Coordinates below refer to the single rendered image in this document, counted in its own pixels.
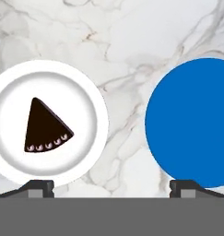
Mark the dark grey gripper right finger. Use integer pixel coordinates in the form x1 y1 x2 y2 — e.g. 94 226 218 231
169 179 224 199

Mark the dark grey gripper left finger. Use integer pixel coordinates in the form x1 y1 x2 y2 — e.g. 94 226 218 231
0 180 55 199

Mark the blue round tray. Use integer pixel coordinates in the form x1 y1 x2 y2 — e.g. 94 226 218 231
144 57 224 189

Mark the dark chocolate cake slice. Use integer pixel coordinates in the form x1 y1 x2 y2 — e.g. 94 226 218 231
23 97 75 154

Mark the white round plate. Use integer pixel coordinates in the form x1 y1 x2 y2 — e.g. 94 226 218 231
0 59 110 188

